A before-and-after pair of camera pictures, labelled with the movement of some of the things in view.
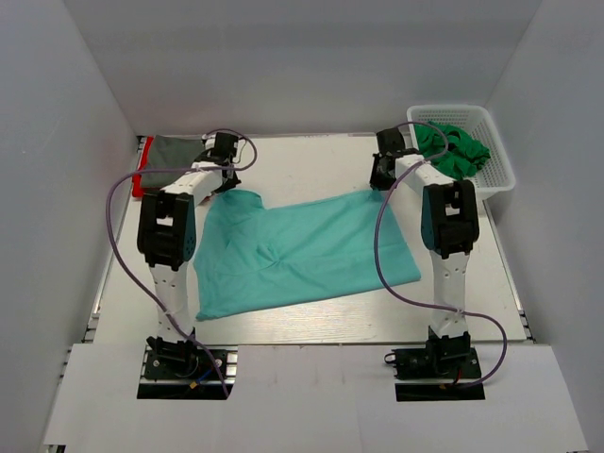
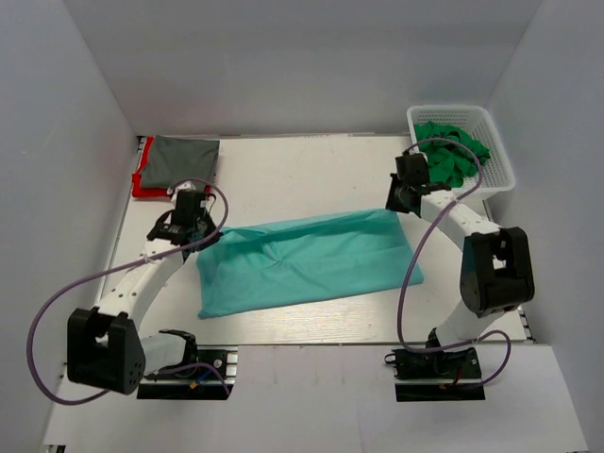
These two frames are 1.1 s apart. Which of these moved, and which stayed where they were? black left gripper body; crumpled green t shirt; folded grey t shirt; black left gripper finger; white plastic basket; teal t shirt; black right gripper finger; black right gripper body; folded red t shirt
Moved: black right gripper body; black right gripper finger; black left gripper finger; teal t shirt; black left gripper body
Stayed: white plastic basket; folded red t shirt; crumpled green t shirt; folded grey t shirt
